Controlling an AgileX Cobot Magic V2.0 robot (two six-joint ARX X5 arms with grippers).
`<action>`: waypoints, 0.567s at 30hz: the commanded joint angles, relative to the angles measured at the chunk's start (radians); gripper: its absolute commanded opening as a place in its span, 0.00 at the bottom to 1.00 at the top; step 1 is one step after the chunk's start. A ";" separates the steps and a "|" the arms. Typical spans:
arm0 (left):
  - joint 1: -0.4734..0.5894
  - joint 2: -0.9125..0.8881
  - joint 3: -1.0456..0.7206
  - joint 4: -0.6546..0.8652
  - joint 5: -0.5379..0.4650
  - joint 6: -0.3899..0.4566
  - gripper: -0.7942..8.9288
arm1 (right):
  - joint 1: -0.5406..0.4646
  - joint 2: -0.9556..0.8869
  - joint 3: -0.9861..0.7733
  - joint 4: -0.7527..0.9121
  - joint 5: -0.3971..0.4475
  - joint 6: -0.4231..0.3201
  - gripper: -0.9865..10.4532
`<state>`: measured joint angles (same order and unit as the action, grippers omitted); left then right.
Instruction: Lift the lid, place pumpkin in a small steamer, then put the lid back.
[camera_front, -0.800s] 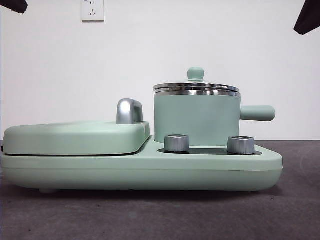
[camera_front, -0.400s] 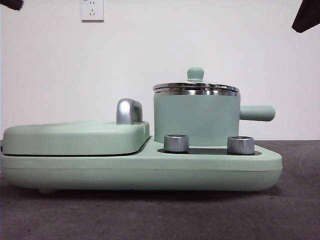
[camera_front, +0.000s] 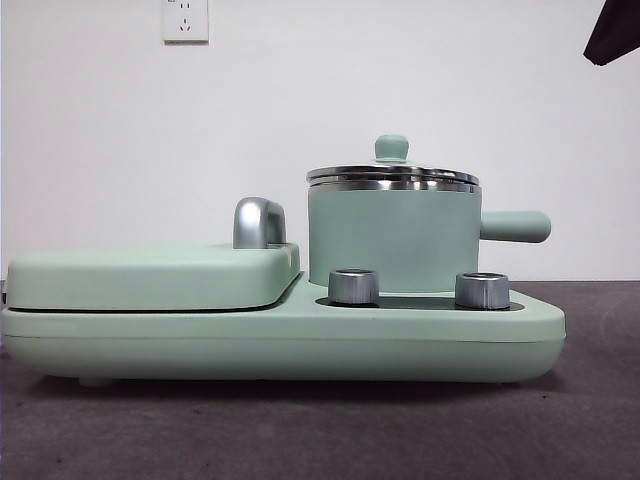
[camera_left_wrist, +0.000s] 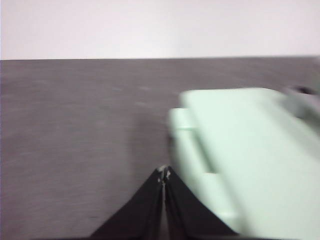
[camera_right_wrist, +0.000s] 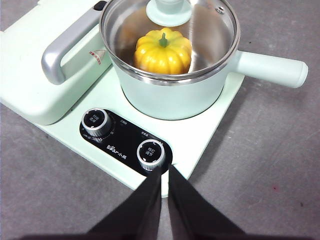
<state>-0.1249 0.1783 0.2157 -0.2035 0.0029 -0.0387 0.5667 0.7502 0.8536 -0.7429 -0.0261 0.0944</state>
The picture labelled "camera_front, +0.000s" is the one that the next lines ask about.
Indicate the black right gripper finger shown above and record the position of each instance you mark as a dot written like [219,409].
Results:
[615,35]

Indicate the glass lid with green knob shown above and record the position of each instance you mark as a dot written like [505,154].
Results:
[392,147]

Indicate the silver control knob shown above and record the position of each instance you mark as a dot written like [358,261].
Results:
[352,287]
[482,290]

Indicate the green breakfast machine base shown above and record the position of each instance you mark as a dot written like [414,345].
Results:
[300,345]

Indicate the green hinged griddle cover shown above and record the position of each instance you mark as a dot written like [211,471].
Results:
[150,275]

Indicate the white wall socket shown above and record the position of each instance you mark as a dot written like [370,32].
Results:
[185,22]

